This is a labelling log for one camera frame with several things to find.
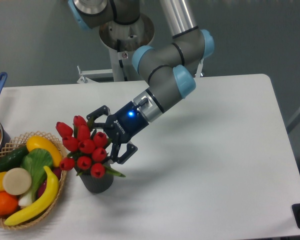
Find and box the green cucumber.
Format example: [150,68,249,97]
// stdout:
[0,145,29,173]

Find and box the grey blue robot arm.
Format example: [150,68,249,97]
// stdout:
[68,0,215,164]

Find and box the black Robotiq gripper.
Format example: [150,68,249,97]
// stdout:
[86,101,149,165]

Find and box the orange fruit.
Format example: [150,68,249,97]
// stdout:
[0,191,19,216]

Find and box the dark red vegetable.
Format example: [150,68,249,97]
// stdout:
[37,167,62,198]

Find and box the red tulip bouquet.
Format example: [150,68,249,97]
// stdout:
[55,115,125,179]

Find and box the green bok choy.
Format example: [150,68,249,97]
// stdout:
[18,148,53,209]

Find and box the yellow banana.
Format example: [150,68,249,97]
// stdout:
[4,166,59,226]

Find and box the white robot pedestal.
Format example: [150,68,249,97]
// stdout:
[76,12,156,84]

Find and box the woven wicker basket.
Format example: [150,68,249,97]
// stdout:
[0,131,67,230]

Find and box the dark grey ribbed vase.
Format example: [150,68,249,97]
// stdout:
[74,166,114,194]

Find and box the beige round disc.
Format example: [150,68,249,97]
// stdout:
[2,167,32,196]

